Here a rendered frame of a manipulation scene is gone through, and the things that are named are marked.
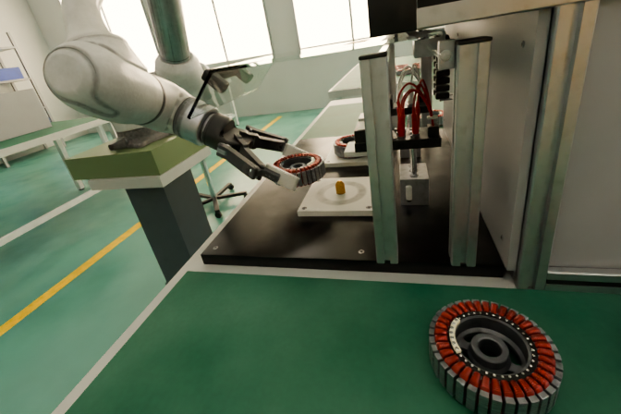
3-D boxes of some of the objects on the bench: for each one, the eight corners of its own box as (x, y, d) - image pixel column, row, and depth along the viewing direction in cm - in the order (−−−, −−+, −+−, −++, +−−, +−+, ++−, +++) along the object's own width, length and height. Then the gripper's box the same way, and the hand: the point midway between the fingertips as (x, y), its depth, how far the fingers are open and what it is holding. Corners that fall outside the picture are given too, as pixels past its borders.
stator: (331, 160, 83) (329, 147, 81) (338, 146, 93) (336, 134, 91) (373, 158, 80) (372, 144, 78) (377, 143, 89) (376, 130, 88)
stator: (541, 331, 34) (545, 306, 33) (575, 446, 25) (583, 419, 23) (431, 311, 39) (431, 288, 37) (425, 404, 29) (425, 379, 28)
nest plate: (323, 167, 82) (322, 164, 82) (334, 148, 95) (333, 144, 95) (382, 164, 78) (381, 160, 77) (383, 144, 91) (383, 140, 90)
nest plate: (298, 216, 61) (297, 211, 61) (315, 183, 74) (314, 178, 74) (375, 215, 57) (374, 210, 56) (379, 180, 70) (379, 176, 69)
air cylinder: (400, 205, 59) (399, 178, 57) (400, 188, 65) (399, 163, 63) (429, 205, 57) (429, 177, 55) (426, 187, 64) (425, 162, 62)
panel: (505, 270, 40) (537, 10, 28) (442, 127, 98) (444, 20, 85) (516, 271, 40) (552, 7, 28) (446, 126, 97) (448, 19, 85)
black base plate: (203, 264, 56) (200, 254, 55) (300, 145, 111) (299, 139, 110) (503, 278, 42) (504, 264, 41) (443, 134, 98) (443, 127, 97)
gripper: (178, 127, 54) (295, 182, 53) (238, 100, 74) (323, 139, 73) (174, 164, 58) (281, 214, 57) (232, 127, 78) (312, 164, 77)
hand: (297, 168), depth 65 cm, fingers closed on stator, 11 cm apart
